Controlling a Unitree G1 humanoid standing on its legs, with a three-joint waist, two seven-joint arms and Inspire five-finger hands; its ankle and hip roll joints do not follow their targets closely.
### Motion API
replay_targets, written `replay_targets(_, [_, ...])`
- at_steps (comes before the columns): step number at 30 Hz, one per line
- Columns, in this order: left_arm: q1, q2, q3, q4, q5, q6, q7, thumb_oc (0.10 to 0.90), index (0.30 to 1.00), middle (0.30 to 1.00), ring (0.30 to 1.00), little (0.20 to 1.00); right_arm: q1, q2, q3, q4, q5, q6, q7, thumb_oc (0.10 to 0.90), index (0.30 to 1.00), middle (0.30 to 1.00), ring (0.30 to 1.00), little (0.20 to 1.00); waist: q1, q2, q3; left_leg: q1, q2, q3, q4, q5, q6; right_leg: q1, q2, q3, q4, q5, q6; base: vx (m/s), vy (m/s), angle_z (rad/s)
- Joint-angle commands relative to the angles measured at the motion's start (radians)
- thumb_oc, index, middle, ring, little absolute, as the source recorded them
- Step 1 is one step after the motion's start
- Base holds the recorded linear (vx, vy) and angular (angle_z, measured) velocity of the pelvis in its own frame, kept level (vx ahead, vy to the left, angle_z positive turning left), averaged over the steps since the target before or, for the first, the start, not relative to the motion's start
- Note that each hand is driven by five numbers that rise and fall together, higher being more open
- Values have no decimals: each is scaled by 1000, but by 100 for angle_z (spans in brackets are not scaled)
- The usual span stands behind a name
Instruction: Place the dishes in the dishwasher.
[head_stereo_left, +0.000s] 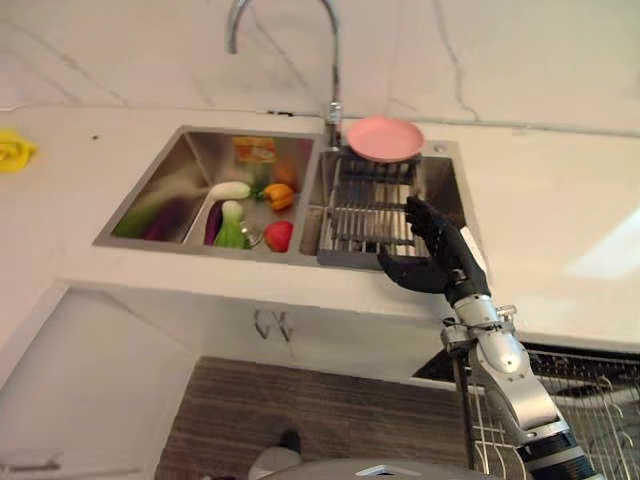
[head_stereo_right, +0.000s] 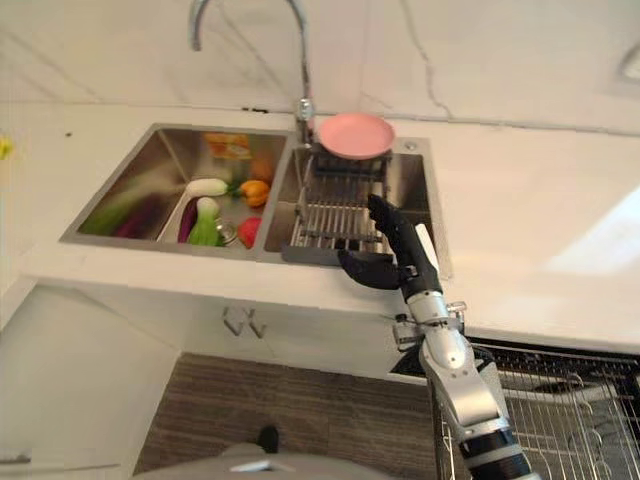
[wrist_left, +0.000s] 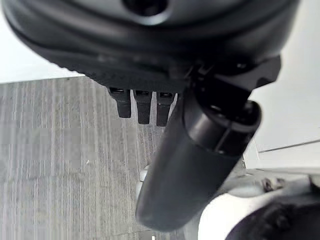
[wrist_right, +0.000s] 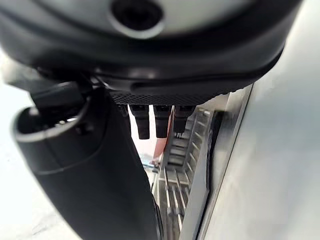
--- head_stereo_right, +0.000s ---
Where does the chrome gooseneck faucet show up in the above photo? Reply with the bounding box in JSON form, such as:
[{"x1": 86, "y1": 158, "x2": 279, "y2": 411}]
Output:
[{"x1": 187, "y1": 0, "x2": 317, "y2": 149}]

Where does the purple eggplant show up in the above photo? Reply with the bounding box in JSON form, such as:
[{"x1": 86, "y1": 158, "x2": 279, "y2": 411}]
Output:
[{"x1": 176, "y1": 199, "x2": 199, "y2": 244}]

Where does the orange snack packet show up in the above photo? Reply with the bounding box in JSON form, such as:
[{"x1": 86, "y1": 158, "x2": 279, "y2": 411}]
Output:
[{"x1": 203, "y1": 132, "x2": 252, "y2": 160}]

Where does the stainless steel double sink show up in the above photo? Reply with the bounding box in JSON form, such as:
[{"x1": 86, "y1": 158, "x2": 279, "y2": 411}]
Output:
[{"x1": 58, "y1": 122, "x2": 453, "y2": 279}]

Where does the sink drain strainer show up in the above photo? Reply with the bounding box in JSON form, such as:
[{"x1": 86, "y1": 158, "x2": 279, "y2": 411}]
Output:
[{"x1": 215, "y1": 221, "x2": 241, "y2": 247}]

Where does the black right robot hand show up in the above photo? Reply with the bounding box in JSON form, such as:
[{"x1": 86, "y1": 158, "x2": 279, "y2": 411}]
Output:
[{"x1": 337, "y1": 193, "x2": 445, "y2": 300}]

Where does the dishwasher wire rack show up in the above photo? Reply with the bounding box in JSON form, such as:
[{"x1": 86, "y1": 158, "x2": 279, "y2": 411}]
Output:
[{"x1": 433, "y1": 337, "x2": 640, "y2": 480}]

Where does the red tomato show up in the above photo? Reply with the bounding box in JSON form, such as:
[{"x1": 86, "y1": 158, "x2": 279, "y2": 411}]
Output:
[{"x1": 236, "y1": 216, "x2": 263, "y2": 249}]

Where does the pink plate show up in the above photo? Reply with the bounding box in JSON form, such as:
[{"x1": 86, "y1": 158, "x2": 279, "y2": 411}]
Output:
[{"x1": 317, "y1": 112, "x2": 396, "y2": 161}]

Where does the orange bell pepper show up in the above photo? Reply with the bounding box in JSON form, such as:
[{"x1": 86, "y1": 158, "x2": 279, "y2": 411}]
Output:
[{"x1": 238, "y1": 179, "x2": 271, "y2": 208}]

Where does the grey robot body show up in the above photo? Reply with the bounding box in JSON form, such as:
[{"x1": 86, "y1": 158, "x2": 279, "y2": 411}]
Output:
[{"x1": 130, "y1": 441, "x2": 396, "y2": 480}]

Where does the white radish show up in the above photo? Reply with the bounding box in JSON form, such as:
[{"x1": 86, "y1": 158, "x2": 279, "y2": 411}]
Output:
[{"x1": 185, "y1": 177, "x2": 241, "y2": 198}]

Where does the cabinet door handle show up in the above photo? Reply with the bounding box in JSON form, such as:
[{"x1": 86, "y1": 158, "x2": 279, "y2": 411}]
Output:
[
  {"x1": 246, "y1": 308, "x2": 269, "y2": 339},
  {"x1": 221, "y1": 306, "x2": 245, "y2": 338}
]

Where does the green bok choy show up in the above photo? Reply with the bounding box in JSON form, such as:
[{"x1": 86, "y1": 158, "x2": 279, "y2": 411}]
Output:
[{"x1": 187, "y1": 196, "x2": 226, "y2": 247}]

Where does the dark robot foot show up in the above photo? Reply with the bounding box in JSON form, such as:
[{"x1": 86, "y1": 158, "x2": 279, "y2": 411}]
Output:
[{"x1": 255, "y1": 424, "x2": 280, "y2": 455}]

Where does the metal drying rack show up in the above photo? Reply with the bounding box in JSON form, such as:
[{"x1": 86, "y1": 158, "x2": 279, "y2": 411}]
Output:
[{"x1": 280, "y1": 147, "x2": 401, "y2": 266}]

